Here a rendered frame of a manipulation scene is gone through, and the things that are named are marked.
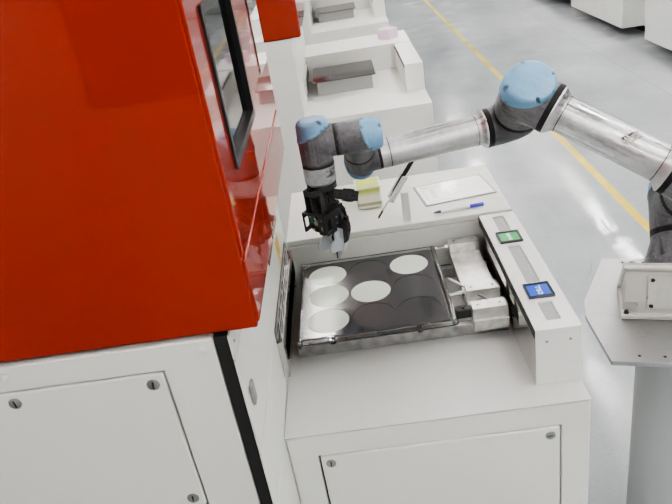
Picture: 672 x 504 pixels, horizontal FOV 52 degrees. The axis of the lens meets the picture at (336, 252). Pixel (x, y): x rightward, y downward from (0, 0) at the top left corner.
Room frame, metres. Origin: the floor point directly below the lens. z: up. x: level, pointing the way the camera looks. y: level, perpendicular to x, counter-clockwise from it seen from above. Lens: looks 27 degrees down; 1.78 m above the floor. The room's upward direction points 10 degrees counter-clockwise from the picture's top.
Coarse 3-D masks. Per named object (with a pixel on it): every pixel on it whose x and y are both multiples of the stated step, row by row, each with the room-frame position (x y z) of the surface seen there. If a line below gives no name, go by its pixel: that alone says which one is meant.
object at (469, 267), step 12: (468, 252) 1.60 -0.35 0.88; (480, 252) 1.59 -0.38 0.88; (456, 264) 1.55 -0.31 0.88; (468, 264) 1.54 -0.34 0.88; (480, 264) 1.53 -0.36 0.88; (456, 276) 1.52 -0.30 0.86; (468, 276) 1.48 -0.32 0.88; (480, 276) 1.47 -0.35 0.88; (480, 324) 1.28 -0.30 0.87; (492, 324) 1.28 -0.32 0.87; (504, 324) 1.28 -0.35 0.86
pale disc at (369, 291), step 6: (366, 282) 1.50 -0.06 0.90; (372, 282) 1.50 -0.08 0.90; (378, 282) 1.49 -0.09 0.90; (384, 282) 1.49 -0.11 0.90; (354, 288) 1.49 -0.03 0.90; (360, 288) 1.48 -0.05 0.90; (366, 288) 1.47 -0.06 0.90; (372, 288) 1.47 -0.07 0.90; (378, 288) 1.46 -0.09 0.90; (384, 288) 1.46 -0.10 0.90; (390, 288) 1.46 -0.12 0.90; (354, 294) 1.46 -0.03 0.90; (360, 294) 1.45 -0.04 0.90; (366, 294) 1.45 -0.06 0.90; (372, 294) 1.44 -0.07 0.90; (378, 294) 1.44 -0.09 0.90; (384, 294) 1.43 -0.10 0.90; (360, 300) 1.42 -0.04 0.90; (366, 300) 1.42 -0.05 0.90; (372, 300) 1.41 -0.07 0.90
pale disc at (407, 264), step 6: (396, 258) 1.60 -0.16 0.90; (402, 258) 1.60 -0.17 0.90; (408, 258) 1.59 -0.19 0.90; (414, 258) 1.59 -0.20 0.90; (420, 258) 1.58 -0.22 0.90; (390, 264) 1.58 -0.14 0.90; (396, 264) 1.57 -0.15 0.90; (402, 264) 1.56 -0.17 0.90; (408, 264) 1.56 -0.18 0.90; (414, 264) 1.55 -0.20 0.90; (420, 264) 1.55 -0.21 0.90; (426, 264) 1.54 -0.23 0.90; (396, 270) 1.54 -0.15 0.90; (402, 270) 1.53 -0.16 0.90; (408, 270) 1.53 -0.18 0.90; (414, 270) 1.52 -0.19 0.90; (420, 270) 1.52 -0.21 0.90
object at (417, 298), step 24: (336, 264) 1.63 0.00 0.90; (360, 264) 1.60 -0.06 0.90; (384, 264) 1.58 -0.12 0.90; (432, 264) 1.54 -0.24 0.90; (312, 288) 1.52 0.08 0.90; (408, 288) 1.44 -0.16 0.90; (432, 288) 1.42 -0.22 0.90; (312, 312) 1.41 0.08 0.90; (360, 312) 1.37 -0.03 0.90; (384, 312) 1.35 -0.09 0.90; (408, 312) 1.34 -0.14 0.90; (432, 312) 1.32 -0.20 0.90; (312, 336) 1.30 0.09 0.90
